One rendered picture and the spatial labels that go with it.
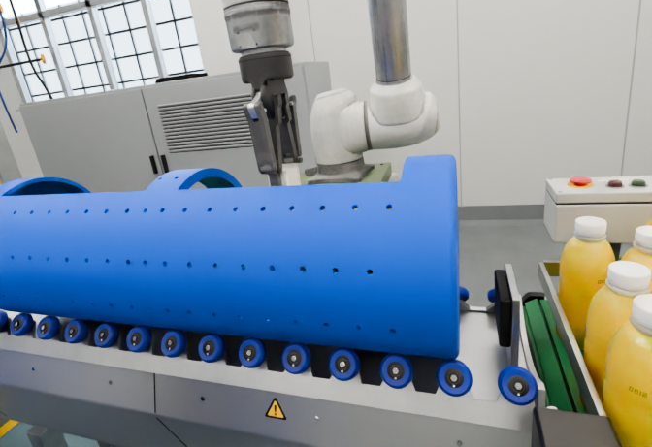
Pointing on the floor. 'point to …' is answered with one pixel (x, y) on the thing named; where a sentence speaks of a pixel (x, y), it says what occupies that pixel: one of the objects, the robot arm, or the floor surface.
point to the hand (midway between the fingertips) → (286, 189)
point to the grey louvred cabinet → (162, 130)
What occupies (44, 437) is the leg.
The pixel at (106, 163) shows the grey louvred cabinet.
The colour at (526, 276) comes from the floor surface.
